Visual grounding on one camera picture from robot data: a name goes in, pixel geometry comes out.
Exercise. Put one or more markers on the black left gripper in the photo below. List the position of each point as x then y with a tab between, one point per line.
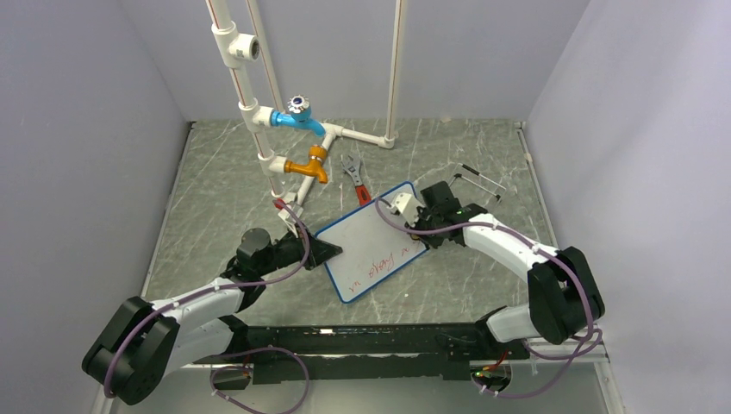
321	250

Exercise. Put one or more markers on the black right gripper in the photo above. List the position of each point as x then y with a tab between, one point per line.
433	243

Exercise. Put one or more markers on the blue framed whiteboard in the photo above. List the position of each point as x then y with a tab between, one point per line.
373	246

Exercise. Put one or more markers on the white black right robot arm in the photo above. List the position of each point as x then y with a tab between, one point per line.
563	299

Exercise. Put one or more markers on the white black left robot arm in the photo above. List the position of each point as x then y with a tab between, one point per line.
144	341

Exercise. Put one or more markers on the black whiteboard stand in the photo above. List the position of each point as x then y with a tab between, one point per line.
467	174

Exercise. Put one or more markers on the orange faucet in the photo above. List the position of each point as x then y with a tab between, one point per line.
313	167

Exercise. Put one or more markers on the blue faucet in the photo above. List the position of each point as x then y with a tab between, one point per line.
297	116

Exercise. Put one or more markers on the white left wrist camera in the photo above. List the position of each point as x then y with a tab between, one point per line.
289	211

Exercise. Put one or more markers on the red handled adjustable wrench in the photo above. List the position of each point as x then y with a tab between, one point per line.
351	167

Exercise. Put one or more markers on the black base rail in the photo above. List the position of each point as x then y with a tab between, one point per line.
447	351

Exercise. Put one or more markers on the white PVC pipe frame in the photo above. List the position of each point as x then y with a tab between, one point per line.
290	182

